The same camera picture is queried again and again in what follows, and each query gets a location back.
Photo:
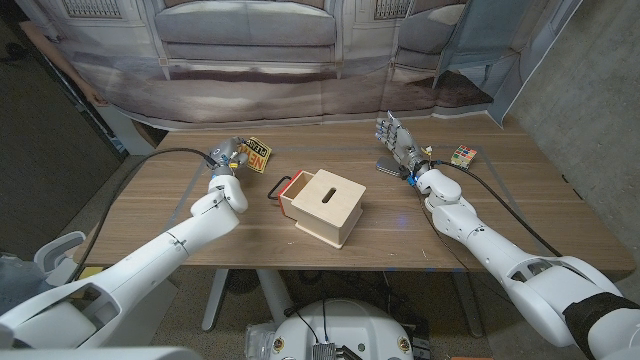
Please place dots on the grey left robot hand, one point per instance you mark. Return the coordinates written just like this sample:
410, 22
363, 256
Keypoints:
226, 155

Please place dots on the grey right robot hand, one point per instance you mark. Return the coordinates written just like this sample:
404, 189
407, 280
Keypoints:
404, 145

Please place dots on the yellow new driver bumper sticker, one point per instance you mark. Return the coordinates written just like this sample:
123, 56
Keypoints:
260, 152

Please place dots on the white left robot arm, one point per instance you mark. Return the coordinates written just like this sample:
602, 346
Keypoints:
140, 255

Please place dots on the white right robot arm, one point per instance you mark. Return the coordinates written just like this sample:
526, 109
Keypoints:
490, 245

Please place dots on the Rubik's cube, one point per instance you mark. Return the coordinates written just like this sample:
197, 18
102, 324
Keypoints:
463, 156

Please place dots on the wooden drawer with red front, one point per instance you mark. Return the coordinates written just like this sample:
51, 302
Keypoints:
295, 187

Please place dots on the grey metal tin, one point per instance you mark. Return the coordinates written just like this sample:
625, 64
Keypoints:
386, 166

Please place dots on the printed sofa room backdrop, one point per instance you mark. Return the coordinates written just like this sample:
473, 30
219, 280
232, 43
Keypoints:
250, 75

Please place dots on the wooden box with slot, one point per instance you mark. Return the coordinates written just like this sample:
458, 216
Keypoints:
325, 210

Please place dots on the black round floor object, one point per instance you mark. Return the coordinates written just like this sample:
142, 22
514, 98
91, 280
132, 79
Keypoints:
242, 281

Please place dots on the white slanted table leg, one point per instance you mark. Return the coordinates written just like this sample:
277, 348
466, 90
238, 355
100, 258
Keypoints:
215, 300

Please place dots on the white thick table leg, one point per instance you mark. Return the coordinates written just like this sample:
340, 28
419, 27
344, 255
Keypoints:
274, 295

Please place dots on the grey table leg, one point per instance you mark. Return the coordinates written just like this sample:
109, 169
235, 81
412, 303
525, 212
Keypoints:
469, 305

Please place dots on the yellow flat object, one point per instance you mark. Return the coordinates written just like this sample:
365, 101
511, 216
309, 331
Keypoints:
90, 272

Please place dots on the clear plastic container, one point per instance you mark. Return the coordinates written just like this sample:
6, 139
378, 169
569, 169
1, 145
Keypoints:
257, 342

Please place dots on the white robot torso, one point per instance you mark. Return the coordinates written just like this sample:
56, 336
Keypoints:
350, 330

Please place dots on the white office chair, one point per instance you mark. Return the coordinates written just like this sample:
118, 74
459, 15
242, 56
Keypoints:
55, 247

